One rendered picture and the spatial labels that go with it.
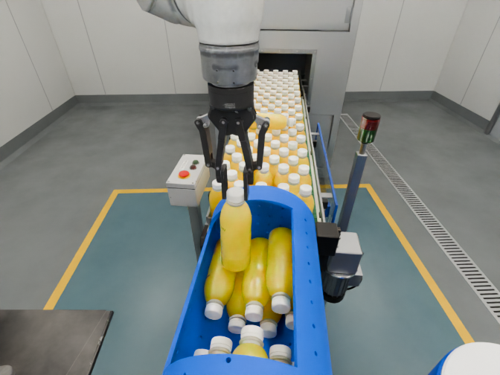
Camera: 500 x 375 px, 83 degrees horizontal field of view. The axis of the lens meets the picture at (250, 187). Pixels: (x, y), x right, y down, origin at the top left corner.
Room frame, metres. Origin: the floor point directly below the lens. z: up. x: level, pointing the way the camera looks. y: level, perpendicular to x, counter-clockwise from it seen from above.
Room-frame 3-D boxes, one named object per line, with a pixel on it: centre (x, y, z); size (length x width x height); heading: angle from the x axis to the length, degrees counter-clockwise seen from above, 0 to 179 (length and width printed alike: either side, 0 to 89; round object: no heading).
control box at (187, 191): (0.87, 0.22, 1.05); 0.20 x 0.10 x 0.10; 174
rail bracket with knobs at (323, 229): (0.65, -0.25, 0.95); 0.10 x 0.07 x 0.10; 84
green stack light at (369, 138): (0.97, -0.44, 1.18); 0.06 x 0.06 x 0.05
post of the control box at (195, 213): (0.87, 0.22, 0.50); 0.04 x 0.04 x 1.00; 84
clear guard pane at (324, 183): (1.23, -0.38, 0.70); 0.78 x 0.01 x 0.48; 174
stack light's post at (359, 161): (0.97, -0.44, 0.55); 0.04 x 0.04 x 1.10; 84
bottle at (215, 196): (0.77, 0.11, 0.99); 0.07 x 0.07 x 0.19
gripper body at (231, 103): (0.47, 0.03, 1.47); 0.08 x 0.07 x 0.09; 84
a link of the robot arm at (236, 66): (0.47, 0.03, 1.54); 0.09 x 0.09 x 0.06
